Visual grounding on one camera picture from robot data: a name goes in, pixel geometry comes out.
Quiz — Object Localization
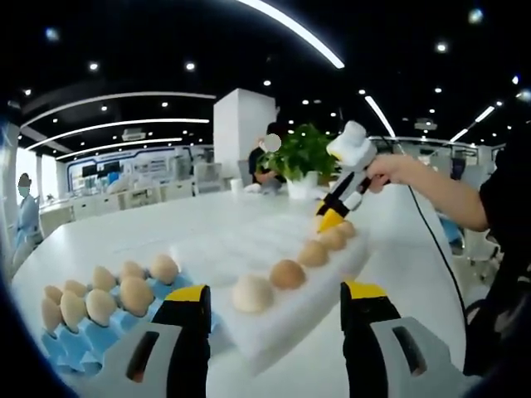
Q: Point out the green potted plant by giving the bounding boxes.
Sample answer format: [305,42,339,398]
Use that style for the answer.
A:
[259,123,341,201]

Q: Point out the white foam egg block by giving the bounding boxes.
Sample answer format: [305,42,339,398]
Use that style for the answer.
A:
[169,215,373,376]

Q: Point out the blue egg tray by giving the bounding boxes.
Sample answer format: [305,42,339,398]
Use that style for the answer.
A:
[40,265,223,376]

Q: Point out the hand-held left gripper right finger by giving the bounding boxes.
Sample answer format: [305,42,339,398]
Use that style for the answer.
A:
[340,280,478,398]

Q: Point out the person's right hand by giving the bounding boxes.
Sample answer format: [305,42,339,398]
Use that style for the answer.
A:
[367,153,417,195]

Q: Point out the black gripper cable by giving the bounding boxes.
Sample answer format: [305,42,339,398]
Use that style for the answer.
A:
[404,184,470,316]

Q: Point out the row of white cabinets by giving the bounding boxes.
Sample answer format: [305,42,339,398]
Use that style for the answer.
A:
[39,180,233,227]

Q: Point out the group of brown eggs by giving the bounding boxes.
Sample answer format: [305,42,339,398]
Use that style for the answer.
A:
[41,253,182,335]

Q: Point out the white table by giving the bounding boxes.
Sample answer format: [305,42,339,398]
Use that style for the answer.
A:
[10,184,468,398]

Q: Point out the blue trimmed display shelves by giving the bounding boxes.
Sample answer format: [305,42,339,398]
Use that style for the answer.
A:
[66,145,196,192]

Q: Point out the long ceiling light strip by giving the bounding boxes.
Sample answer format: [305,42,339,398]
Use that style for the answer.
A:
[238,0,346,70]

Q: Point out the white rolling chair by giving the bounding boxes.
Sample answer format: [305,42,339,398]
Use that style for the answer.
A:
[439,215,505,283]

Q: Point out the person's black printed shirt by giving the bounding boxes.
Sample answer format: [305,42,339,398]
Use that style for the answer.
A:
[462,124,531,378]

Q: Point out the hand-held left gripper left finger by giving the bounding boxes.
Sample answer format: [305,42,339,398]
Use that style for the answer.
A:
[97,284,212,398]

